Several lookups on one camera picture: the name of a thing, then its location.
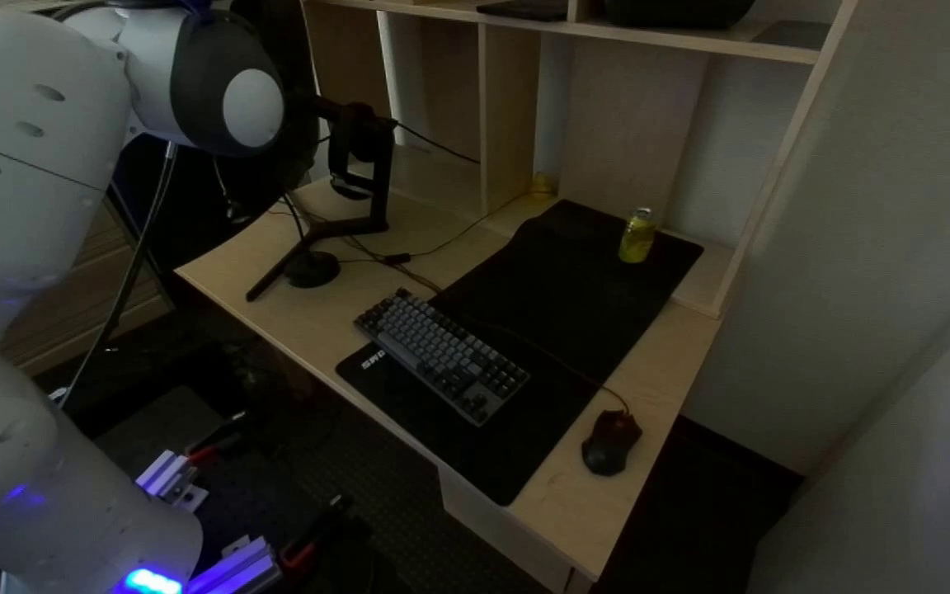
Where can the black gooseneck desk lamp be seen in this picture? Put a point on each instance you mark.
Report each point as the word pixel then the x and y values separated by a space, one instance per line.
pixel 312 270

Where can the black and silver headphones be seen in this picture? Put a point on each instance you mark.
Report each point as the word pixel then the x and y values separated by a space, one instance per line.
pixel 362 150

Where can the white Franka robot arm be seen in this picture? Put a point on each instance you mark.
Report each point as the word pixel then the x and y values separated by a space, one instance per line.
pixel 23 165

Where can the curved black computer monitor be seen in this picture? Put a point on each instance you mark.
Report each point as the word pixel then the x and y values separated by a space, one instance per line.
pixel 294 144

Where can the grey mechanical keyboard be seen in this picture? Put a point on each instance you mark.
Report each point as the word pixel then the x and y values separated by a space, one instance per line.
pixel 448 358

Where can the large black desk mat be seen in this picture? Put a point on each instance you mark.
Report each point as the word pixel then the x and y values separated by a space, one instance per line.
pixel 562 275

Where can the small yellow bottle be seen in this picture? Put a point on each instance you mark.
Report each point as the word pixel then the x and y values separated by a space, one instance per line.
pixel 638 235

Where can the light wooden shelf unit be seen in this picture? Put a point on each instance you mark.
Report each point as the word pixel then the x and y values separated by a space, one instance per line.
pixel 508 110

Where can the black and red mouse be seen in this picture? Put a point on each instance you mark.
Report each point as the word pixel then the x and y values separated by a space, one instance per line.
pixel 609 439

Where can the black bag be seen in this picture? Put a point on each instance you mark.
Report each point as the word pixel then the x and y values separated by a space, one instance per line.
pixel 673 10

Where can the white clamp block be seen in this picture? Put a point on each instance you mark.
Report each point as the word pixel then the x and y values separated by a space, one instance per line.
pixel 165 478
pixel 234 566

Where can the brown wooden cabinet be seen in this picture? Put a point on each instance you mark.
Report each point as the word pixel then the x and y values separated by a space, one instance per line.
pixel 89 319

